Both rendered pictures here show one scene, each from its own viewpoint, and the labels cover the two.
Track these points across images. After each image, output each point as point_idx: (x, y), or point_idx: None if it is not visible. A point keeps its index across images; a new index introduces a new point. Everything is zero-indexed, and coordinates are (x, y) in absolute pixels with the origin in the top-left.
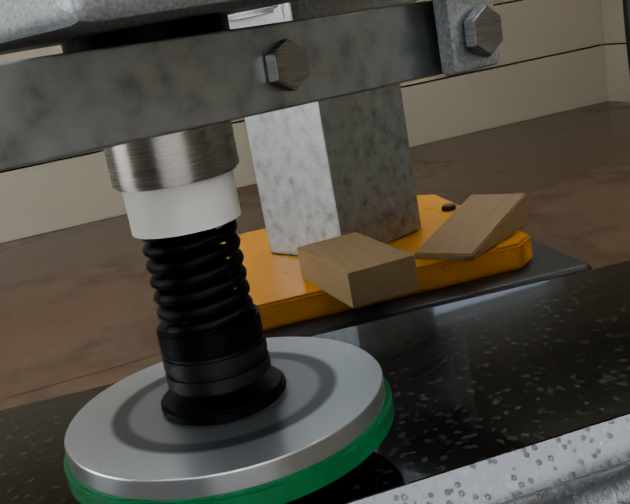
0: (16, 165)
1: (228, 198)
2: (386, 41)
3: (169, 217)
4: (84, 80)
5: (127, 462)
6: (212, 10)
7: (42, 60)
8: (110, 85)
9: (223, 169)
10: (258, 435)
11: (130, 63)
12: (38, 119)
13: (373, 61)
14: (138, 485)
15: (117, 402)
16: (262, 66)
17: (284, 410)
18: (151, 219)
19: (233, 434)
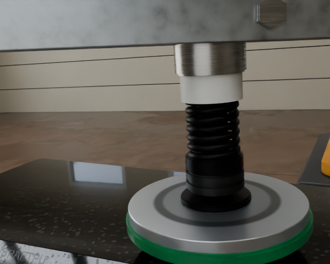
0: (89, 46)
1: (227, 89)
2: None
3: (190, 92)
4: (133, 7)
5: (143, 210)
6: None
7: None
8: (148, 11)
9: (224, 71)
10: (203, 224)
11: (163, 0)
12: (105, 24)
13: None
14: (135, 223)
15: (176, 182)
16: (253, 11)
17: (230, 217)
18: (184, 91)
19: (194, 218)
